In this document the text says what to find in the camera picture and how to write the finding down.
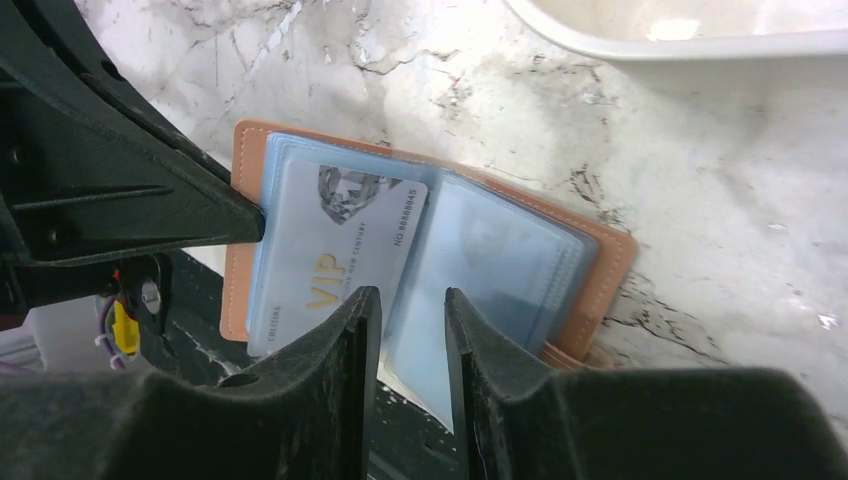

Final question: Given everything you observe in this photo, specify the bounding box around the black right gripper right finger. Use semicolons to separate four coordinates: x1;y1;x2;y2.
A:
444;288;847;479

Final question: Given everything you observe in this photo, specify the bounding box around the white VIP diamond card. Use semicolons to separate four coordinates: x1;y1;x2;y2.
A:
247;154;429;357

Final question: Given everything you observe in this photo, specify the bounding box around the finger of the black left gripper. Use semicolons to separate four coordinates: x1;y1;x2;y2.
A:
1;1;264;266

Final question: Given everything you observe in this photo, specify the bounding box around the white oblong plastic tray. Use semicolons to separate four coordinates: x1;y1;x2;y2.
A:
507;1;847;62

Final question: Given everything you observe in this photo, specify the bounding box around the tan leather card holder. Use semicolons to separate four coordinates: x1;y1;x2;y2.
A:
219;120;636;427

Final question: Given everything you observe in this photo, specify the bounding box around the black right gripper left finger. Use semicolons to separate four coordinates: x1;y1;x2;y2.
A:
1;287;382;479

